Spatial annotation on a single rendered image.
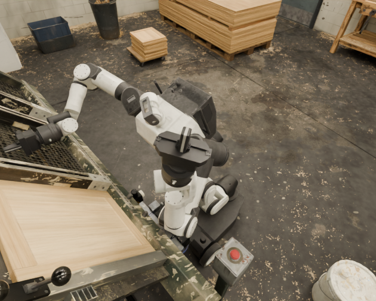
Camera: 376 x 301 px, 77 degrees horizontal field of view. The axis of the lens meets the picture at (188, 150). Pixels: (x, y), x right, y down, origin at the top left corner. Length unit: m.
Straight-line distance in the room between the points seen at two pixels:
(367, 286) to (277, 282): 0.56
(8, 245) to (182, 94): 0.75
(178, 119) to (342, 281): 1.44
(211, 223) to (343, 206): 1.29
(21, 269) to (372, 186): 2.85
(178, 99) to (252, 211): 1.54
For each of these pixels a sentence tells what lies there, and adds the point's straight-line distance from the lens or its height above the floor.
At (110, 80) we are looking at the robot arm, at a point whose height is 1.38.
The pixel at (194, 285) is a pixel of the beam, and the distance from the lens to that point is 1.08.
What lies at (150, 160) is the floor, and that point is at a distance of 2.59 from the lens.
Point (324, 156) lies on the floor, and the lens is 3.00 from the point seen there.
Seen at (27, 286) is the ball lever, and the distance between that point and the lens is 0.69.
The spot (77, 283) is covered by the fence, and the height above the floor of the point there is 1.26.
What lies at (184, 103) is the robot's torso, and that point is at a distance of 0.97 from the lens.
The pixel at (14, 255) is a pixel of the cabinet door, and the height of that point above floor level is 1.33.
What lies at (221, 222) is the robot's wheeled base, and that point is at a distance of 2.00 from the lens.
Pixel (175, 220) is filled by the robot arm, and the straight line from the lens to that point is 0.80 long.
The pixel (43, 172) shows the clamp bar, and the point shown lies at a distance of 1.09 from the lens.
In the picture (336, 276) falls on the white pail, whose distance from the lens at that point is 1.89.
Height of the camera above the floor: 1.96
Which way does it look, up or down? 47 degrees down
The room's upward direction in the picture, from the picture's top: straight up
